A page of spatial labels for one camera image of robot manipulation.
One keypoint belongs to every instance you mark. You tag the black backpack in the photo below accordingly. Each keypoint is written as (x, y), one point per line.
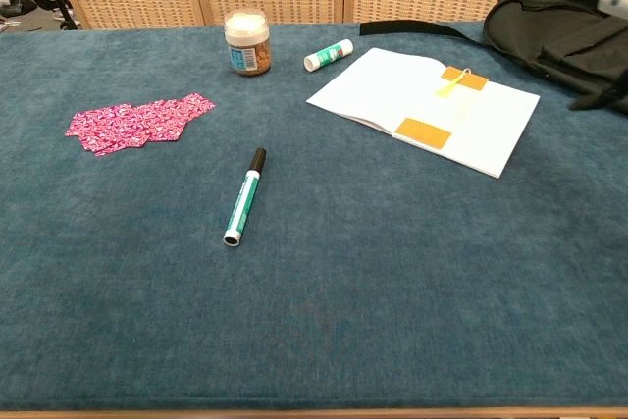
(564, 41)

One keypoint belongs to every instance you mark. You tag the blue carpet table cover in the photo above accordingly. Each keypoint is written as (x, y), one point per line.
(343, 291)

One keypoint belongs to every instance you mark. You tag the brown cardboard strip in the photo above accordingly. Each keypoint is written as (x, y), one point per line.
(423, 134)

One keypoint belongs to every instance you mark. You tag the green marker black cap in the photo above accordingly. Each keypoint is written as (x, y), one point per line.
(245, 198)

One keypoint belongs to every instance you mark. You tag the white book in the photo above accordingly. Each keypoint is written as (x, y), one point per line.
(353, 90)

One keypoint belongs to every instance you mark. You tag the peanut butter jar white lid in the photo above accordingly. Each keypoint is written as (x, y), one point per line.
(247, 41)

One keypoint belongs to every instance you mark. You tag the pink patterned paper pieces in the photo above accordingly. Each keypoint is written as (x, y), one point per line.
(137, 124)

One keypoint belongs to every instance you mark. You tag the green and white glue stick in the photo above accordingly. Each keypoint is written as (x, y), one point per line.
(329, 55)

